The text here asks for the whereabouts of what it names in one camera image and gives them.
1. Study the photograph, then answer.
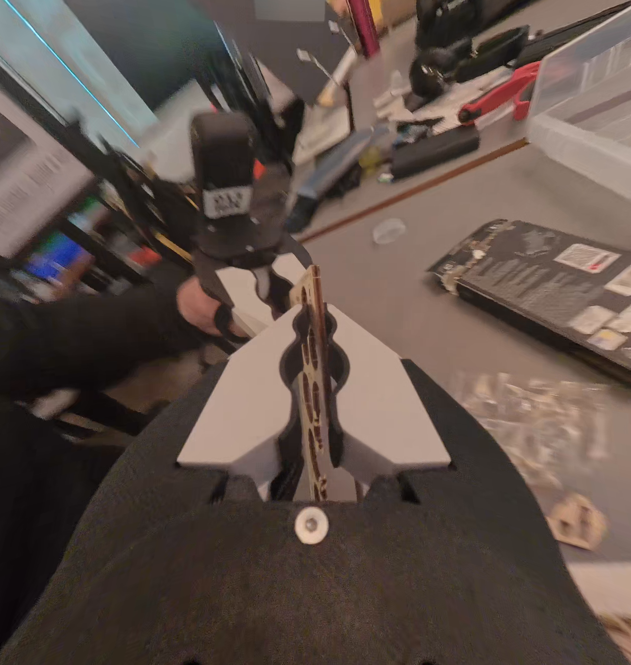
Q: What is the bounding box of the shield-shaped wooden offcut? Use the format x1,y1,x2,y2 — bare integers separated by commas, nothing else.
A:
546,493,607,551

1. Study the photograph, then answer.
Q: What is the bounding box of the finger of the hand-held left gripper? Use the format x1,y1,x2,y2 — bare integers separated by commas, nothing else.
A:
216,266,277,336
261,254,310,319

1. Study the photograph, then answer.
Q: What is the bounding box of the wooden sheet with wheels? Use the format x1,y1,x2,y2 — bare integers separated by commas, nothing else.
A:
288,264,332,503

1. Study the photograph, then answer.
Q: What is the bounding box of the small clear plastic cup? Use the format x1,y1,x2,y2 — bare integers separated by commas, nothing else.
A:
372,218,406,245

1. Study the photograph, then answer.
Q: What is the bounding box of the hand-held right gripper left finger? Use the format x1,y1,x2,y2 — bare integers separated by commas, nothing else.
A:
175,304,312,502

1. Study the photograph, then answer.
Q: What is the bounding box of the clear plastic bag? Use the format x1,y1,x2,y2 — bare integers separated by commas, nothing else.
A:
453,371,615,490

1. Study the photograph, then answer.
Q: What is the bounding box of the black product box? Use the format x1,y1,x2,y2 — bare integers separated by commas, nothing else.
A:
428,218,631,389

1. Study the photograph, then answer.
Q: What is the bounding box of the clear plastic storage box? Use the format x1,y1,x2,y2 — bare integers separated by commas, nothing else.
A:
525,0,631,210

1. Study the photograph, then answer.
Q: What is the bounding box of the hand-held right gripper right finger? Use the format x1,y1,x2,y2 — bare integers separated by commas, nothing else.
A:
323,304,452,500

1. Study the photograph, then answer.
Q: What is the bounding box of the black rectangular case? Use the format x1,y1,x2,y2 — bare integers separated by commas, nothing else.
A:
390,126,481,181

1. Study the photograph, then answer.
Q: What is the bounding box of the red bottle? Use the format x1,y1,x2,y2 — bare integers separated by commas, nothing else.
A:
347,0,382,58

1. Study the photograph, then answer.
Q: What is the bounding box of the red hand tool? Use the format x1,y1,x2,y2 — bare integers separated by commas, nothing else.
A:
458,61,541,127

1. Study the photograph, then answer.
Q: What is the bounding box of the person's left hand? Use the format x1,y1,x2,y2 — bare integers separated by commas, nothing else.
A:
176,275,249,339

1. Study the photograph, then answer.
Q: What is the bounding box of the person's left forearm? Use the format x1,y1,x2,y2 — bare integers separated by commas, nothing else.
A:
0,265,202,397

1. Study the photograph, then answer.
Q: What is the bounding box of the framed marker sign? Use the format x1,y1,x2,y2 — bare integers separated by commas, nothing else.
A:
0,78,96,258

